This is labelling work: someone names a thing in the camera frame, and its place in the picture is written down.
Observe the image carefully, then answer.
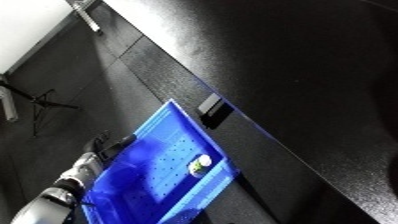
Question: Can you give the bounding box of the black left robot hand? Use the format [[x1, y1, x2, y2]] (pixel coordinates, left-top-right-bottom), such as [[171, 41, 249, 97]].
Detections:
[[81, 132, 139, 163]]

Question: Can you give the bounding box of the white paper cup green band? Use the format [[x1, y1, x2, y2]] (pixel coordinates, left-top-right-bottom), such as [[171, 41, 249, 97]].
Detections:
[[186, 153, 215, 178]]

